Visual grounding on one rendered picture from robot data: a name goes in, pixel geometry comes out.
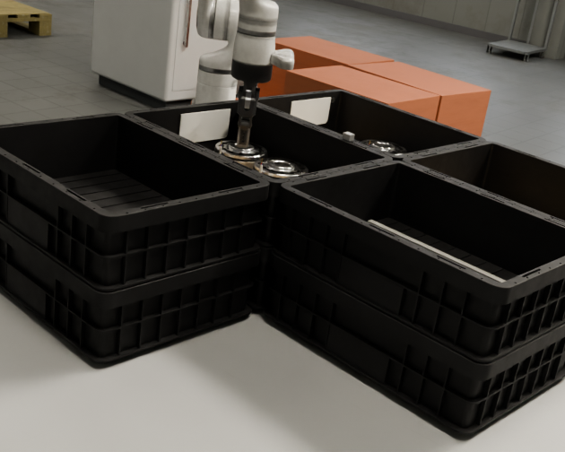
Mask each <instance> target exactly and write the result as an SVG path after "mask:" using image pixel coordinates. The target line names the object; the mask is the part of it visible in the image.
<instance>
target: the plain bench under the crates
mask: <svg viewBox="0 0 565 452"><path fill-rule="evenodd" d="M264 312H265V309H261V310H256V309H252V311H251V313H250V314H248V315H245V316H243V317H239V318H236V319H233V320H231V321H228V322H225V323H222V324H219V325H217V326H212V327H209V328H206V329H204V330H202V331H199V332H196V333H193V334H191V335H186V336H183V337H180V338H178V339H175V340H172V341H169V342H166V343H163V344H160V345H157V346H154V347H152V348H149V349H146V350H143V351H140V352H136V353H133V354H130V355H128V356H126V357H123V358H120V359H117V360H114V361H110V362H106V363H99V362H95V361H92V360H90V359H89V358H88V357H87V356H85V355H84V354H83V353H82V352H80V351H79V350H78V349H76V348H75V347H74V346H73V345H71V344H70V343H69V342H67V341H66V339H65V338H63V337H62V336H61V335H60V334H58V333H57V332H56V331H55V330H53V329H52V328H51V327H50V326H48V325H47V324H46V323H44V322H43V321H42V320H41V319H39V318H38V317H37V316H35V315H34V314H33V313H32V312H30V311H29V310H28V309H26V308H25V307H24V306H23V305H22V304H21V303H20V302H19V301H17V300H16V299H15V298H13V297H12V296H11V295H10V294H8V293H7V292H6V291H4V290H3V289H2V288H1V287H0V452H565V377H563V378H561V379H559V380H558V381H556V382H554V383H553V384H551V385H550V386H548V387H547V388H545V389H544V390H542V391H540V392H539V393H537V394H536V395H533V396H532V397H530V398H529V399H527V400H525V401H524V402H523V403H522V404H519V405H518V406H516V407H515V408H513V409H511V410H510V411H508V412H507V413H504V414H503V415H501V416H500V417H499V418H497V419H496V420H494V421H492V422H490V423H489V424H487V425H485V426H484V427H482V428H481V429H479V430H478V431H476V432H475V433H473V434H461V433H458V432H455V431H453V430H451V429H450V428H449V427H447V426H445V425H444V424H442V423H440V422H438V421H436V420H435V419H433V418H432V417H430V416H429V415H428V414H426V413H424V412H422V411H420V410H419V409H417V408H415V407H414V406H412V405H411V404H408V403H407V402H406V401H404V400H403V399H401V398H399V397H398V396H396V395H394V394H392V393H391V392H389V391H387V390H386V389H384V388H383V387H381V386H379V385H378V384H376V383H375V382H373V381H371V380H370V379H368V378H366V377H364V376H362V375H361V374H360V373H358V372H357V371H355V370H354V369H351V368H350V367H348V366H346V365H345V364H343V363H341V362H340V361H338V360H337V359H335V358H334V357H332V356H330V355H329V354H327V353H325V352H323V351H321V350H320V349H318V348H317V347H316V346H314V345H313V344H311V343H309V342H307V341H305V340H304V339H302V338H300V337H299V336H297V335H295V334H294V333H293V332H291V331H289V330H288V329H286V328H284V327H283V326H280V325H279V324H277V323H276V322H274V321H273V320H272V319H270V318H269V317H267V316H266V315H265V313H264Z"/></svg>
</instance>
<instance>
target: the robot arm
mask: <svg viewBox="0 0 565 452"><path fill-rule="evenodd" d="M278 11H279V9H278V5H277V4H276V3H275V2H273V1H271V0H198V6H197V11H196V12H197V14H196V30H197V33H198V35H199V36H200V37H202V38H206V39H218V40H225V41H228V45H227V46H226V47H224V48H222V49H220V50H217V51H214V52H210V53H206V54H203V55H201V56H200V58H199V65H198V75H197V85H196V98H195V99H192V104H201V103H209V102H218V101H226V100H235V99H236V91H237V82H238V80H239V81H242V82H243V84H244V85H243V86H242V85H240V86H239V92H238V98H239V104H238V114H239V122H238V127H239V131H238V139H237V146H238V147H243V148H247V147H248V142H249V135H250V128H251V127H252V117H253V116H254V115H255V114H256V104H257V102H258V100H259V92H260V88H257V84H258V83H268V82H270V81H271V78H272V71H273V65H275V66H277V67H279V68H281V69H284V70H292V69H293V67H294V53H293V51H292V50H291V49H280V50H275V33H276V27H277V20H278ZM192 104H191V105H192Z"/></svg>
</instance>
